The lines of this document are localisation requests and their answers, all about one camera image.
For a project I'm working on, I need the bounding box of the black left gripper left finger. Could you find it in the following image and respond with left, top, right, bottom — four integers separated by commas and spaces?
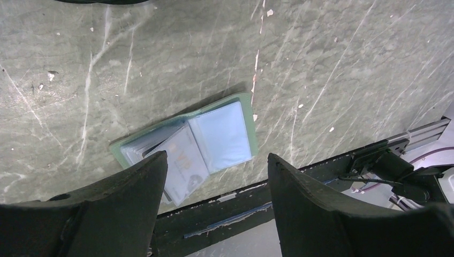
1, 151, 168, 256

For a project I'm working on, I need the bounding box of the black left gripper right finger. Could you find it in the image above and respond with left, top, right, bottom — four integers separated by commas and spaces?
268, 153, 453, 256

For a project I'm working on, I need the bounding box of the green card holder wallet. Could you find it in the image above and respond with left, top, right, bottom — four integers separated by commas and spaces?
110, 92, 258, 204

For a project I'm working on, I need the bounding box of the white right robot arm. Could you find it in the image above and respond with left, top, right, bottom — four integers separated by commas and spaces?
338, 149, 453, 206

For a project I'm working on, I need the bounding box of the aluminium frame rail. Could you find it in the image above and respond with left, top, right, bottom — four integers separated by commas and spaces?
387, 118, 451, 156

